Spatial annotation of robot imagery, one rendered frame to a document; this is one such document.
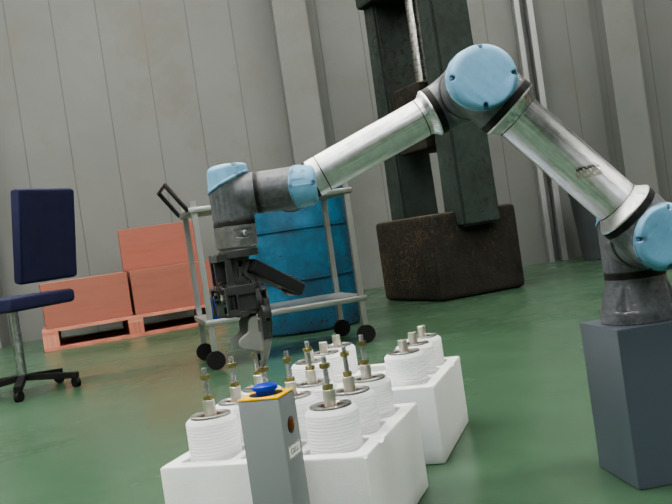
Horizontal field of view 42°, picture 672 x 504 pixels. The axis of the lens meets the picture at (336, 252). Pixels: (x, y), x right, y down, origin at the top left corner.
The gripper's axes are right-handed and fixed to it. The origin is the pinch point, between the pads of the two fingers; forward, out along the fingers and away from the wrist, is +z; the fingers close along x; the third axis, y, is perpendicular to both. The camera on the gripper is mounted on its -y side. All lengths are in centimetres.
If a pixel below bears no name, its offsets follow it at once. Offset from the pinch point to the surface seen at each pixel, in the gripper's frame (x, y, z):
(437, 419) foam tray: -17, -48, 24
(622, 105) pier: -421, -589, -103
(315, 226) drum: -303, -181, -27
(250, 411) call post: 18.3, 11.9, 5.2
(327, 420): 12.5, -4.3, 11.1
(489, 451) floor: -16, -60, 35
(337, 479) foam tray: 15.4, -3.0, 20.5
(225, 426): -4.1, 7.8, 11.3
